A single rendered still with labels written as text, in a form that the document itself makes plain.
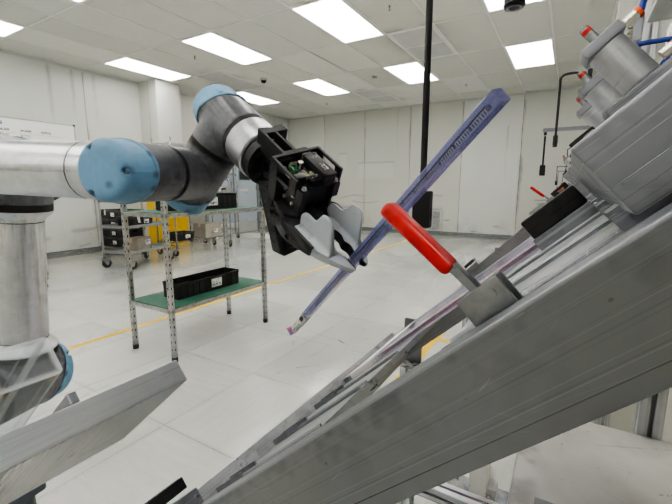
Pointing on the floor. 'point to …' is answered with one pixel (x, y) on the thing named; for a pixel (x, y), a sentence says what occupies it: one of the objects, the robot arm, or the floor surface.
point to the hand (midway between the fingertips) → (351, 264)
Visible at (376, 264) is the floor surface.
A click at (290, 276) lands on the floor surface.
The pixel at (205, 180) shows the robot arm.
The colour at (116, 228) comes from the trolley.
